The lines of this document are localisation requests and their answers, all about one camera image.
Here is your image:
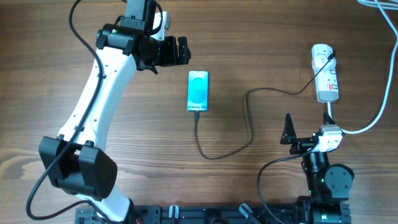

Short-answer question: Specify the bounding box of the blue Galaxy smartphone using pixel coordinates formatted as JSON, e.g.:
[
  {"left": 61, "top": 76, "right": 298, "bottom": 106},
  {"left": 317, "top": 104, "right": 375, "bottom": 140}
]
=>
[{"left": 187, "top": 71, "right": 209, "bottom": 111}]

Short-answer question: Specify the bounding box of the thin black charger cable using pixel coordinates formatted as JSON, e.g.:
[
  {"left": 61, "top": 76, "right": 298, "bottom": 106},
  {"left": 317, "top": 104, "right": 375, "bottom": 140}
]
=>
[{"left": 193, "top": 49, "right": 336, "bottom": 161}]

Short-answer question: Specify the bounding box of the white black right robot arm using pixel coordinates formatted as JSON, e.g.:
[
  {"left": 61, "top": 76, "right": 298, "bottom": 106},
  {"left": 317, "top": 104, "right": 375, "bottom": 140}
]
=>
[{"left": 280, "top": 113, "right": 354, "bottom": 224}]

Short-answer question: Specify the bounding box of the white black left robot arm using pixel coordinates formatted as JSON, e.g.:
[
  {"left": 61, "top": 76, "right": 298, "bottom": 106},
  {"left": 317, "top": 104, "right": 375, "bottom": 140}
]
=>
[{"left": 39, "top": 1, "right": 191, "bottom": 223}]

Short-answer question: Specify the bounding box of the white power strip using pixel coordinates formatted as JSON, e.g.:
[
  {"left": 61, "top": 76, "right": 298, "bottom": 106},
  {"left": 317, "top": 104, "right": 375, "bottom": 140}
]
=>
[{"left": 312, "top": 44, "right": 339, "bottom": 103}]

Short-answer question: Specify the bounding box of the white power strip cord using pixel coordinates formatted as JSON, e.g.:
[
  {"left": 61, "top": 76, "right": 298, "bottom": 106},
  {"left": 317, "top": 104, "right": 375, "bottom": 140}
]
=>
[{"left": 326, "top": 0, "right": 398, "bottom": 135}]

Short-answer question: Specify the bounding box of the white cables top right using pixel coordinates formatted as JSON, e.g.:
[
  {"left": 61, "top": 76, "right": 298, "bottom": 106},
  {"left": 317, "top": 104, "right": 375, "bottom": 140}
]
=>
[{"left": 356, "top": 0, "right": 398, "bottom": 11}]

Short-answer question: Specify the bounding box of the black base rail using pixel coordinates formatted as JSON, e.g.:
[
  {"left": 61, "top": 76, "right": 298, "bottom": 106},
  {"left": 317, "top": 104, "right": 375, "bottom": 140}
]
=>
[{"left": 74, "top": 203, "right": 352, "bottom": 224}]

